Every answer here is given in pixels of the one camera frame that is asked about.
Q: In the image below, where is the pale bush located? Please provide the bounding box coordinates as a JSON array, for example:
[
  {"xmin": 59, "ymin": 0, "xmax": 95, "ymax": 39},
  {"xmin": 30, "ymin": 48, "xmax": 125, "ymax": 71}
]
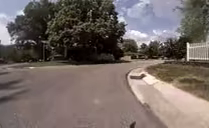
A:
[{"xmin": 95, "ymin": 52, "xmax": 116, "ymax": 64}]

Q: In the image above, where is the pole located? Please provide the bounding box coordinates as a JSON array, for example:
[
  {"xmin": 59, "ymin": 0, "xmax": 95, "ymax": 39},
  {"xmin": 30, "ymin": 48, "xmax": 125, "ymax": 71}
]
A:
[{"xmin": 41, "ymin": 41, "xmax": 46, "ymax": 62}]

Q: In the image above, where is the storm drain inlet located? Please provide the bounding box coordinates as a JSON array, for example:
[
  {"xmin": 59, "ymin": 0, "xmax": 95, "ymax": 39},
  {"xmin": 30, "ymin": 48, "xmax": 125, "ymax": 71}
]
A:
[{"xmin": 129, "ymin": 72, "xmax": 147, "ymax": 81}]

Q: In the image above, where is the tall tree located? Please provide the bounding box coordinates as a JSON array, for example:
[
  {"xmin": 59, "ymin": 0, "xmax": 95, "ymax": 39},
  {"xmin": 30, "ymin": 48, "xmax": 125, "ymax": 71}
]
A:
[{"xmin": 177, "ymin": 0, "xmax": 209, "ymax": 44}]

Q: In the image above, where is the low tan building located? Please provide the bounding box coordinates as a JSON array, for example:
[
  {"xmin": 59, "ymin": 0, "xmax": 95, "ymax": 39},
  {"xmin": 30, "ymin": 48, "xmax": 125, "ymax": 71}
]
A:
[{"xmin": 120, "ymin": 51, "xmax": 147, "ymax": 62}]

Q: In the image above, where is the robot's own part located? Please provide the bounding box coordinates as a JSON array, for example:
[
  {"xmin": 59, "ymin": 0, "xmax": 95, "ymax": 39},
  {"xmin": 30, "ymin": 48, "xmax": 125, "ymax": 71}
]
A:
[{"xmin": 129, "ymin": 120, "xmax": 137, "ymax": 128}]

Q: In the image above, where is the row of distant trees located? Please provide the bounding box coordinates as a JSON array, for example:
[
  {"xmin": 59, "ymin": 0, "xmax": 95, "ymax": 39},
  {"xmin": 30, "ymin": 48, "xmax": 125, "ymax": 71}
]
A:
[
  {"xmin": 121, "ymin": 35, "xmax": 190, "ymax": 61},
  {"xmin": 0, "ymin": 38, "xmax": 41, "ymax": 64}
]

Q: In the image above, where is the dark tree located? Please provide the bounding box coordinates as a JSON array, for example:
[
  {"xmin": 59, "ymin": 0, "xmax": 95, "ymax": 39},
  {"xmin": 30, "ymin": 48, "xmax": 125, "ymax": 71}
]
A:
[{"xmin": 5, "ymin": 0, "xmax": 58, "ymax": 62}]

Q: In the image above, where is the grass lawn under trees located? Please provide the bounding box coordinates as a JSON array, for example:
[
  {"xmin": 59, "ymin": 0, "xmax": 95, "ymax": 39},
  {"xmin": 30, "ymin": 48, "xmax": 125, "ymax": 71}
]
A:
[{"xmin": 25, "ymin": 59, "xmax": 126, "ymax": 68}]

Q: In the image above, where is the grass verge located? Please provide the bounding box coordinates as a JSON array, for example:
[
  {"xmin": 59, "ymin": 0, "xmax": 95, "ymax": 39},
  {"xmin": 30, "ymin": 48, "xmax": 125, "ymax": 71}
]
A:
[{"xmin": 145, "ymin": 61, "xmax": 209, "ymax": 104}]

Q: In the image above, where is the large green tree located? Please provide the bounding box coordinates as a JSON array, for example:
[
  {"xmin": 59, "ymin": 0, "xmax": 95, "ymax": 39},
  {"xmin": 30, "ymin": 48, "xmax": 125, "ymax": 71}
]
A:
[{"xmin": 45, "ymin": 0, "xmax": 128, "ymax": 63}]

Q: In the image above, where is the pale concrete kerb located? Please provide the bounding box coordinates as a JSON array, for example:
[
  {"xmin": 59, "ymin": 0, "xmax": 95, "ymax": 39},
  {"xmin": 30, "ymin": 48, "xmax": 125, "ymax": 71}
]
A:
[{"xmin": 126, "ymin": 65, "xmax": 209, "ymax": 128}]

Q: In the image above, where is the white picket fence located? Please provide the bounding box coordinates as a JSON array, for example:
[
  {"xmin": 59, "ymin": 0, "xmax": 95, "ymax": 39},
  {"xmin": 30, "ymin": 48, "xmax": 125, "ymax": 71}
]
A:
[{"xmin": 185, "ymin": 40, "xmax": 209, "ymax": 63}]

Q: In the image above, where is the grey asphalt road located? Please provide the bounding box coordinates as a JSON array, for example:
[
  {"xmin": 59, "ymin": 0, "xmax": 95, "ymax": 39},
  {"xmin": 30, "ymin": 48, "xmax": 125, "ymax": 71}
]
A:
[{"xmin": 0, "ymin": 59, "xmax": 169, "ymax": 128}]

